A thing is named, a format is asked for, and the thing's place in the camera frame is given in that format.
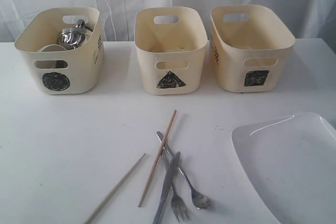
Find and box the light wooden chopstick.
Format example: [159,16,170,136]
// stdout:
[138,110,177,208]

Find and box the shiny steel bowl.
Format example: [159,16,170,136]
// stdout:
[56,27,92,50]

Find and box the cream bin triangle mark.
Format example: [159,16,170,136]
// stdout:
[134,5,209,96]

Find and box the steel knife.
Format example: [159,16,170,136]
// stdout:
[152,152,181,224]

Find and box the cream bin circle mark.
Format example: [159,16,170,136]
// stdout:
[14,7,104,94]

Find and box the cream bin square mark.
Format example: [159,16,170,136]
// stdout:
[210,5,296,93]

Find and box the steel spoon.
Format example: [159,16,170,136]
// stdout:
[156,131,212,209]

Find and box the steel fork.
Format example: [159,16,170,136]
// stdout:
[161,151,190,222]

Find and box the white square ceramic plate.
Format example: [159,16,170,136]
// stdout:
[231,112,335,223]

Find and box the steel cup with handle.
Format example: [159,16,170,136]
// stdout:
[75,19,93,31]

